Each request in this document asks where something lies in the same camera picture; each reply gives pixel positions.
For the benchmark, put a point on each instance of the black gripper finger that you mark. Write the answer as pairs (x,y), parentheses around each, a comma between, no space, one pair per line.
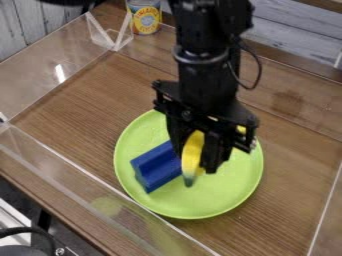
(179,131)
(217,150)

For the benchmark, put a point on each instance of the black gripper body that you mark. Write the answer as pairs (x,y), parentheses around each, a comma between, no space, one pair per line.
(202,96)

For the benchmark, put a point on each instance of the blue foam block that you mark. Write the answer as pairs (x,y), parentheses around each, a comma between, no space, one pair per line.
(156,167)

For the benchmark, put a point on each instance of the clear acrylic enclosure wall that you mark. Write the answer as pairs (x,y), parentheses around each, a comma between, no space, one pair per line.
(70,94)

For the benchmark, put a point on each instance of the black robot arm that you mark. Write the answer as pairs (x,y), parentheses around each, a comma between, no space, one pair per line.
(209,25)

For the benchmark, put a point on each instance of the yellow toy banana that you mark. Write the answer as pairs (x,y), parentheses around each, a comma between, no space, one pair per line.
(190,158)

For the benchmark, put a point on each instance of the green round plate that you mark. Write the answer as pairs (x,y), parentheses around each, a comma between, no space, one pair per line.
(215,194)

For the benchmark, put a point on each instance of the yellow labelled can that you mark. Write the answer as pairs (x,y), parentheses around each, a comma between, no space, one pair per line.
(146,13)

